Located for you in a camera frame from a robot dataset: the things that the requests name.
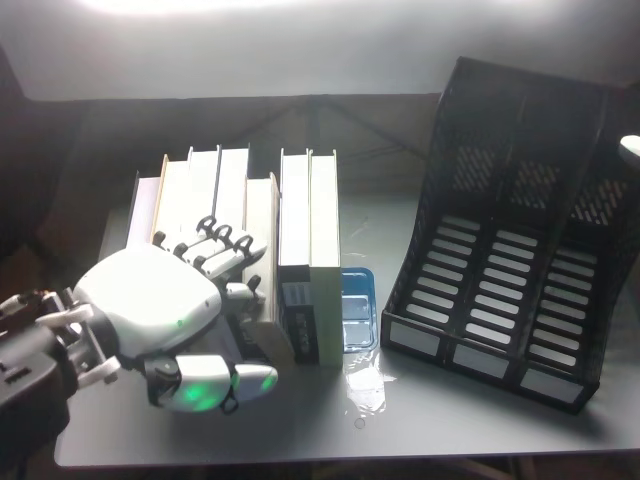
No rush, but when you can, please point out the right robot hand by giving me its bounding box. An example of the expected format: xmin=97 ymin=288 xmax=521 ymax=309
xmin=618 ymin=133 xmax=640 ymax=164

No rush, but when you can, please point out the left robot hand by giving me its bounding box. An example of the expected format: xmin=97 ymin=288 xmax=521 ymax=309
xmin=73 ymin=215 xmax=280 ymax=416

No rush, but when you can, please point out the checkered cover book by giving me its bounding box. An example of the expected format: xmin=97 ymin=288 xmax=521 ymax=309
xmin=241 ymin=172 xmax=296 ymax=362

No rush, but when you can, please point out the white spine book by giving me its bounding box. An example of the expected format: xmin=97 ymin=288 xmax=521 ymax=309
xmin=187 ymin=145 xmax=221 ymax=236

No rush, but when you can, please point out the black backdrop cloth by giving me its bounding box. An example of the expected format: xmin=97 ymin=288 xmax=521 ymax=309
xmin=0 ymin=42 xmax=451 ymax=251

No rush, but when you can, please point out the black mesh file rack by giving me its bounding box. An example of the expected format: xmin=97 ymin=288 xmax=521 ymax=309
xmin=380 ymin=55 xmax=632 ymax=416

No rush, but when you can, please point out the black book with grey label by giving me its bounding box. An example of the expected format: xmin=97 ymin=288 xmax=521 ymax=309
xmin=277 ymin=147 xmax=316 ymax=365

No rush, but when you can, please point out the green cover book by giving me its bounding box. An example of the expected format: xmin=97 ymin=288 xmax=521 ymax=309
xmin=307 ymin=147 xmax=345 ymax=370

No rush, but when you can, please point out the blue plastic bookend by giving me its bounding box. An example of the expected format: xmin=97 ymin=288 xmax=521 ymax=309
xmin=339 ymin=267 xmax=379 ymax=355

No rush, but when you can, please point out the clear plastic film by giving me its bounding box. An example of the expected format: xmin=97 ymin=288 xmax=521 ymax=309
xmin=343 ymin=349 xmax=399 ymax=416

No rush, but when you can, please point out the white backdrop sheet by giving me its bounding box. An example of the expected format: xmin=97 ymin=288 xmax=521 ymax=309
xmin=0 ymin=0 xmax=640 ymax=101

